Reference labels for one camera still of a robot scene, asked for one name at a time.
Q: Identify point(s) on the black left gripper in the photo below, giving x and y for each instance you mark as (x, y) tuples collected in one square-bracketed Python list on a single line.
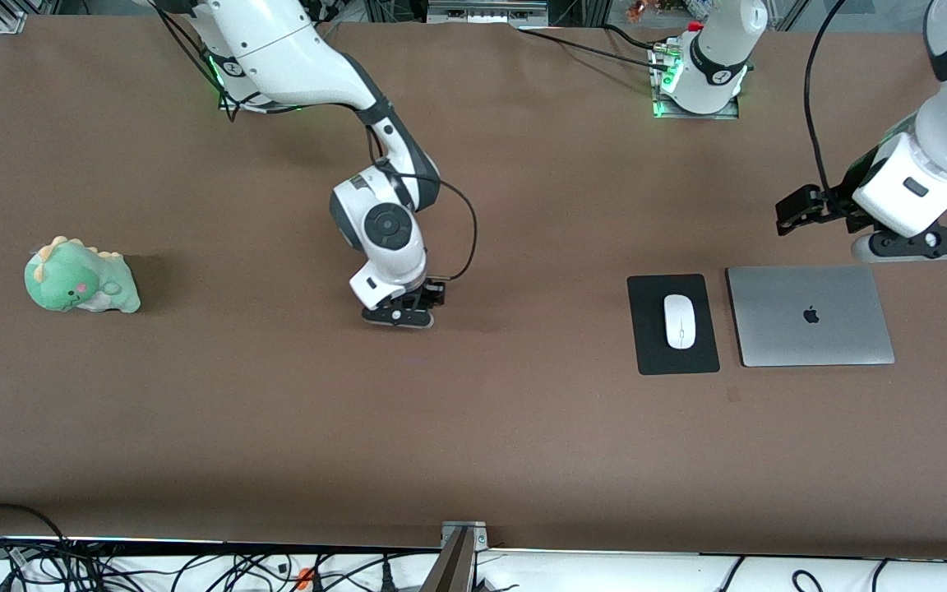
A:
[(837, 203)]

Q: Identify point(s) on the white computer mouse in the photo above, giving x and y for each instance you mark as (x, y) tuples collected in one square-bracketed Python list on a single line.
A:
[(680, 322)]

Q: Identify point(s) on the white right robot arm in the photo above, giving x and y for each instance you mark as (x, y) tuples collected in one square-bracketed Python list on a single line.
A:
[(276, 49)]

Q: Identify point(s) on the black mouse pad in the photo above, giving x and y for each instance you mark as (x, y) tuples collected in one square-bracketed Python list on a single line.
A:
[(646, 329)]

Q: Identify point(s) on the silver closed laptop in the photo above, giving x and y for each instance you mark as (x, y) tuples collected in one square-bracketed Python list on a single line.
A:
[(810, 316)]

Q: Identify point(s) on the copper coloured object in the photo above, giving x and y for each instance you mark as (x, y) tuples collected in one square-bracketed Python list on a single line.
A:
[(646, 10)]

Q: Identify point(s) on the grey metal box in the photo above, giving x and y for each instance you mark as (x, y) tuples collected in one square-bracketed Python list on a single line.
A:
[(486, 10)]

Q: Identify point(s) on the green dinosaur plush toy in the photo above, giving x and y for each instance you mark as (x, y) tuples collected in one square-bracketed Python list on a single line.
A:
[(79, 284)]

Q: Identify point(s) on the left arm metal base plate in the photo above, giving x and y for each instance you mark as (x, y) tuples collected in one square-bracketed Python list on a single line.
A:
[(662, 113)]

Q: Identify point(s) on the aluminium strut with bracket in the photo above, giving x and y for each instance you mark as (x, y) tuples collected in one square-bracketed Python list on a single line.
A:
[(461, 543)]

